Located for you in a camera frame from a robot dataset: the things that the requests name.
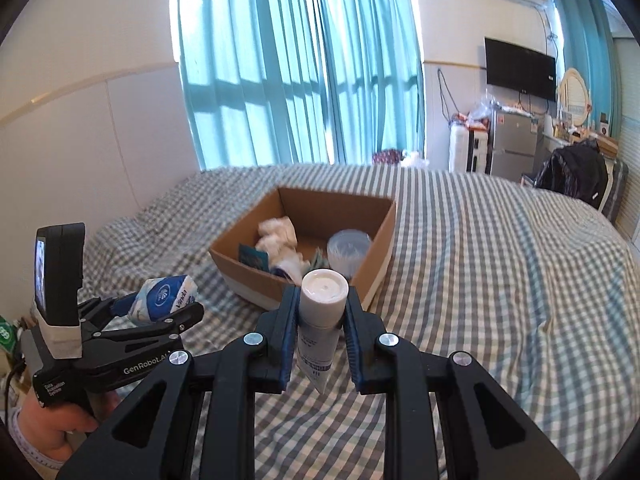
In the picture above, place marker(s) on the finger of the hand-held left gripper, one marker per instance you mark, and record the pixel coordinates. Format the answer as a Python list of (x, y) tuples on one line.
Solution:
[(170, 321), (117, 306)]

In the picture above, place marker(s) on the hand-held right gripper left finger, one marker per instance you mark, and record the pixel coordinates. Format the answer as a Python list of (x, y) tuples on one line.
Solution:
[(289, 330)]

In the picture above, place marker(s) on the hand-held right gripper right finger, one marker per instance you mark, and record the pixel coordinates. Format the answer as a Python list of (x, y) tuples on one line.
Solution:
[(350, 332)]

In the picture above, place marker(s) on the blue white tissue packet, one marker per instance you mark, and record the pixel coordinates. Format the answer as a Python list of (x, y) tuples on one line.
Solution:
[(160, 297)]

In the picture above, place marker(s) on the white cream tube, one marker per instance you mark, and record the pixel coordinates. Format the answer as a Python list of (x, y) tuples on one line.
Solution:
[(322, 292)]

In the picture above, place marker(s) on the white plush toy blue star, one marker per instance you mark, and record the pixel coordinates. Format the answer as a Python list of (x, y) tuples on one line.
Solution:
[(292, 266)]

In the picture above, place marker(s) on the teal packet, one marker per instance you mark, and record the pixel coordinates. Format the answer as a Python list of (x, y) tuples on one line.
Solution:
[(254, 257)]

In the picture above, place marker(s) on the clear plastic cup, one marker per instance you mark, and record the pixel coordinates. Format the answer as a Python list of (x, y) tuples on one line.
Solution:
[(349, 250)]

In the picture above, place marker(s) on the brown cardboard box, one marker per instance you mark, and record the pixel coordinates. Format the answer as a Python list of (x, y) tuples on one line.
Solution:
[(360, 240)]

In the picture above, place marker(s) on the white cloth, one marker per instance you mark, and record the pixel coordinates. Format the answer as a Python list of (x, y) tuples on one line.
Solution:
[(276, 235)]

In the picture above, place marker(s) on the person's left forearm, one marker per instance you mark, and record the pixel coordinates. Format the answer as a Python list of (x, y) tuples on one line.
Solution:
[(27, 452)]

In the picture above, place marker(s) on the person's left hand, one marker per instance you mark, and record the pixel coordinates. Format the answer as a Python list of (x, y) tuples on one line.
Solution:
[(55, 425)]

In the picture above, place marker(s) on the green label package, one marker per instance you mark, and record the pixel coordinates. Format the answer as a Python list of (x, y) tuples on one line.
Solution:
[(7, 334)]

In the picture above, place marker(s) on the checked blanket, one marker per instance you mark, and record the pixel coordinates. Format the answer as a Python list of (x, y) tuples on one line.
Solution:
[(475, 285)]

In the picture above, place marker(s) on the dark floral bag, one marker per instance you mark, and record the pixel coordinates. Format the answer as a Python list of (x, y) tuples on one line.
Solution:
[(387, 156)]

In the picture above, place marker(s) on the white suitcase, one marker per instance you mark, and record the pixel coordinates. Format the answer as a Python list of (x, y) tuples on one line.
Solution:
[(479, 152)]

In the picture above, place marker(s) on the silver small fridge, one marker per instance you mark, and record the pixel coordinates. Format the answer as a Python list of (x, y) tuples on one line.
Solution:
[(515, 145)]

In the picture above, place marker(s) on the clear plastic bag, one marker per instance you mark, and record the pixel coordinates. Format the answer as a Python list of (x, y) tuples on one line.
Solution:
[(484, 110)]

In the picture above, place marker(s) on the wide teal curtain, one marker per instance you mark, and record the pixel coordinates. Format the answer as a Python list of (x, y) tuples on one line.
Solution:
[(250, 60)]

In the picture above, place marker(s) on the narrow teal curtain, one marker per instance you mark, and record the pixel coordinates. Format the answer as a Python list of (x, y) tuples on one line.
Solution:
[(375, 60)]

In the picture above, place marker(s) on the black jacket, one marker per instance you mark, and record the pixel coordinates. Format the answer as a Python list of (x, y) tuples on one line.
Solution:
[(575, 172)]

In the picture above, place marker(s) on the white oval mirror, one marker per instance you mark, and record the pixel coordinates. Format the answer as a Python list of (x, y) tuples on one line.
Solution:
[(574, 97)]

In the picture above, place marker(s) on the white louvred wardrobe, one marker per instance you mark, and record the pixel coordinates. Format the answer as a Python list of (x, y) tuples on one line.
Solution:
[(630, 150)]

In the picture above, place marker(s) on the teal curtain by wardrobe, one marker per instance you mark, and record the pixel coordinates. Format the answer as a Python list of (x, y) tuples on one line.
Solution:
[(582, 30)]

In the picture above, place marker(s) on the black wall television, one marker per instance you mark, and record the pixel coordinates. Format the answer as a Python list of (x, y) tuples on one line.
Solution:
[(520, 67)]

